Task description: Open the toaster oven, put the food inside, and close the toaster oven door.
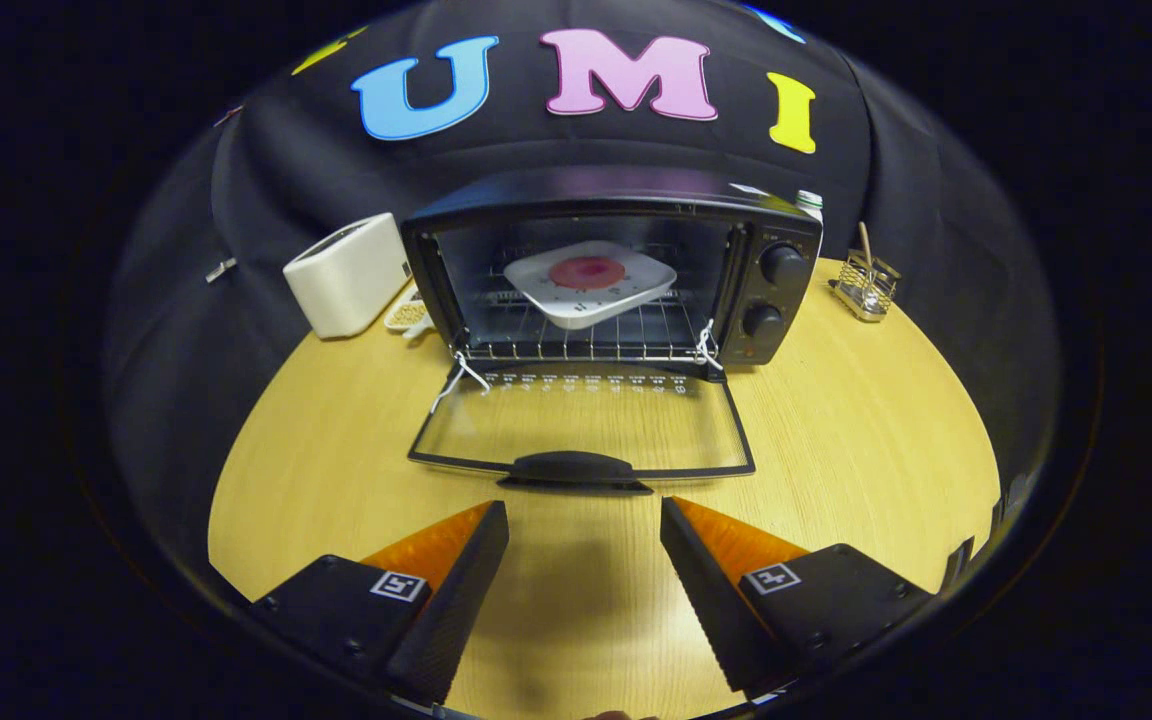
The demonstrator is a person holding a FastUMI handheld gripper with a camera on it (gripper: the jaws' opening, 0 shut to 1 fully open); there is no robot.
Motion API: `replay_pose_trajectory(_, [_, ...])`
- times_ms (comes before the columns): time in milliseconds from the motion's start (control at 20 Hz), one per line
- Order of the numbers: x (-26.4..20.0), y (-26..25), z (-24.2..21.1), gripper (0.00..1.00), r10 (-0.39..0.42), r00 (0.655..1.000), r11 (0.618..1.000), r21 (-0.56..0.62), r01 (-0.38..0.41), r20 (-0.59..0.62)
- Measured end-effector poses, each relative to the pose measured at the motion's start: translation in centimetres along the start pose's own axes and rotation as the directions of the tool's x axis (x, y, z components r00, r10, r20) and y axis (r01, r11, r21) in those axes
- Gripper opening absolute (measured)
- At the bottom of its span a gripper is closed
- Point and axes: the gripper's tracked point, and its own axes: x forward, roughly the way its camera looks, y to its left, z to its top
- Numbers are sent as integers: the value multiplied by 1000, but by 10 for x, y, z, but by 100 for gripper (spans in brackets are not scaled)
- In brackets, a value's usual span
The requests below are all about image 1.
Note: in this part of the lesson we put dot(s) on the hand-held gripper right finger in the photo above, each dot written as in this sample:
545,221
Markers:
706,600

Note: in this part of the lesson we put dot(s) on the black backdrop cloth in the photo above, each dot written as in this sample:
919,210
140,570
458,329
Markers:
266,150

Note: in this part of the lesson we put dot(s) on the wooden stick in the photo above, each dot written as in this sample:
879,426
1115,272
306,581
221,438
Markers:
865,245

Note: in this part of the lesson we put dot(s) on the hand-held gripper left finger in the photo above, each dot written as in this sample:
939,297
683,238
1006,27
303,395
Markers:
456,600

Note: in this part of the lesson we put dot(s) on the white square plate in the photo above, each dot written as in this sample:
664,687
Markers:
576,305

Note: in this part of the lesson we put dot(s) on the small beige dish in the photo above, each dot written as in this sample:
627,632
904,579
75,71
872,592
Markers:
404,315

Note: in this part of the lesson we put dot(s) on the white plastic bottle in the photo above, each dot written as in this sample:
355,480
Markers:
810,203

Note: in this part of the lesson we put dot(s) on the silver metal clip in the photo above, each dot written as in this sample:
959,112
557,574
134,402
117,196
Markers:
220,270

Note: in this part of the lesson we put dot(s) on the white bread toaster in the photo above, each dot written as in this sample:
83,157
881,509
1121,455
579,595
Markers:
346,275

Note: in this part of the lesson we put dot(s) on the black toaster oven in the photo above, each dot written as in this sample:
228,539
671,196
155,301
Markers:
786,300

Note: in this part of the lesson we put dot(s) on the pink ham slice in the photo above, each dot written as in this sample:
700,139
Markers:
586,272

